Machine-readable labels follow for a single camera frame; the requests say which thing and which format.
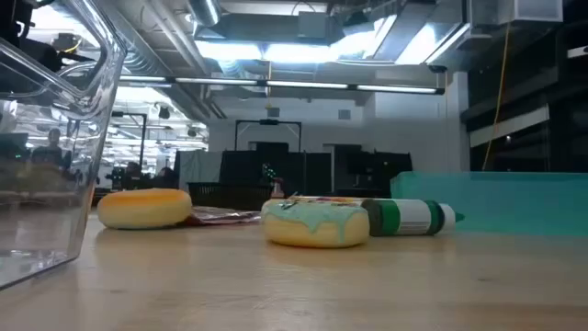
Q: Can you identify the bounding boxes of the clear plastic bin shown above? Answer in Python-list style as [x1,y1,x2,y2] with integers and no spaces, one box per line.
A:
[0,0,129,291]

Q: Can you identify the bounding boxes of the orange brown paint bottle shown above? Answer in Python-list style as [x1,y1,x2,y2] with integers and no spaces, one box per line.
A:
[293,195,368,206]

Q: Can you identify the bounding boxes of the yellow hanging cable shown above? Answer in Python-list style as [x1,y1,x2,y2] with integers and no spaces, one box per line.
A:
[481,22,512,172]

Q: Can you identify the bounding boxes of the black square tray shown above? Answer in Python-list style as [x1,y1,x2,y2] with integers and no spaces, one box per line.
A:
[187,181,276,212]

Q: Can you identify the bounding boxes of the long ceiling light bar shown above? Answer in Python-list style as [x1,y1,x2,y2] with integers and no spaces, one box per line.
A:
[118,74,446,96]

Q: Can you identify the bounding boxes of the red foil snack packet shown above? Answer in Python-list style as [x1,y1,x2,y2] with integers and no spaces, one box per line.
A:
[182,205,263,227]

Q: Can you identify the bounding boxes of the green paint bottle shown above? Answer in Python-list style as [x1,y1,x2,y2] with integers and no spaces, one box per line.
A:
[361,198,466,238]

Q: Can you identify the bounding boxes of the mint glazed toy donut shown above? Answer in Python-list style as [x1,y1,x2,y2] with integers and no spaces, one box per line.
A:
[260,198,371,250]

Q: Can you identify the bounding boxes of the teal plastic tray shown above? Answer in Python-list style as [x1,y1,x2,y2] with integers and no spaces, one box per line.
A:
[390,170,588,238]

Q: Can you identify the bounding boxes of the black gantry frame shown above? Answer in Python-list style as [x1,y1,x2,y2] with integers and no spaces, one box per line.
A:
[234,119,303,153]

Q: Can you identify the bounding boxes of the silver ceiling duct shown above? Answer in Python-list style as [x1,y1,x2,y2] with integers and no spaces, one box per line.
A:
[186,0,221,27]

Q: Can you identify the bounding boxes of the black partition panels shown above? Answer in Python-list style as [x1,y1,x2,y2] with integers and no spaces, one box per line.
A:
[219,141,413,199]

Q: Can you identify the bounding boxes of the person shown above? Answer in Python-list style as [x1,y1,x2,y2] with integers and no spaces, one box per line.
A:
[155,165,180,189]
[122,160,143,189]
[30,127,70,169]
[270,177,288,200]

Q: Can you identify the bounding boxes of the white ceiling vent unit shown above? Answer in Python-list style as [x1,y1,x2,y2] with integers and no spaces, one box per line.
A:
[468,0,564,27]

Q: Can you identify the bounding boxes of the grey tarp curtain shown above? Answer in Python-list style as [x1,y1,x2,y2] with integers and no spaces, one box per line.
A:
[176,149,224,190]

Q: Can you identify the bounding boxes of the orange glazed toy donut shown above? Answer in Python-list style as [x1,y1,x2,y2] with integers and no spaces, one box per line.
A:
[96,188,194,231]

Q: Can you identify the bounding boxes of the grey ceiling box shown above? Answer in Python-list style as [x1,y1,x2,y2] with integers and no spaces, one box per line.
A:
[297,11,330,40]

